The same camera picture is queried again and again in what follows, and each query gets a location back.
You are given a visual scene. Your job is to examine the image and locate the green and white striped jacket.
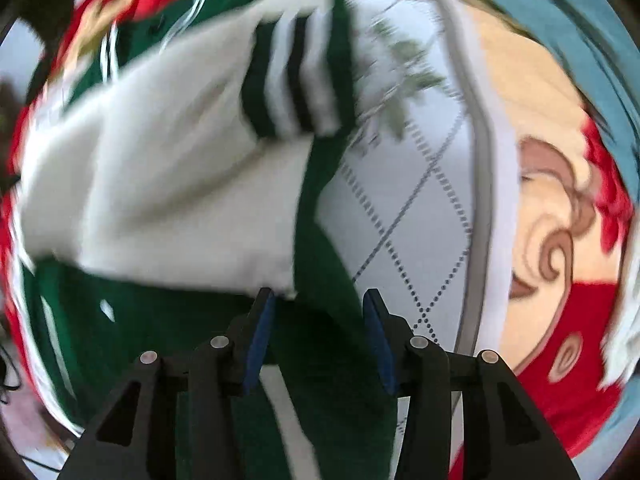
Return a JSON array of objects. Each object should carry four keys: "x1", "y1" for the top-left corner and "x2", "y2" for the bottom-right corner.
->
[{"x1": 9, "y1": 0, "x2": 402, "y2": 480}]

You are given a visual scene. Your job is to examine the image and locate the white quilted mat grey border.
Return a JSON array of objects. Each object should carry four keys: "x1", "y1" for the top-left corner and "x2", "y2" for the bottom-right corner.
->
[{"x1": 260, "y1": 0, "x2": 523, "y2": 480}]

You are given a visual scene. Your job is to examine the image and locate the red rose printed blanket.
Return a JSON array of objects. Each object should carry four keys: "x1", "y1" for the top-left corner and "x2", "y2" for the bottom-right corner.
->
[{"x1": 0, "y1": 0, "x2": 640, "y2": 468}]

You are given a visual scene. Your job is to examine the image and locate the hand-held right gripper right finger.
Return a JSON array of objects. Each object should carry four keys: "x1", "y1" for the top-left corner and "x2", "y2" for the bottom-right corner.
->
[{"x1": 362, "y1": 288, "x2": 584, "y2": 480}]

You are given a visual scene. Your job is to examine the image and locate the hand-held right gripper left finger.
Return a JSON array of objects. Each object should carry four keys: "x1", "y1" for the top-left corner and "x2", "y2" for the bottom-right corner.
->
[{"x1": 57, "y1": 287, "x2": 278, "y2": 480}]

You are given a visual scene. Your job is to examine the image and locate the light blue quilt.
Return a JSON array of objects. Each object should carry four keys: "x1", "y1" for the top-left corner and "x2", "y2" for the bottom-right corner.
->
[{"x1": 440, "y1": 0, "x2": 640, "y2": 188}]

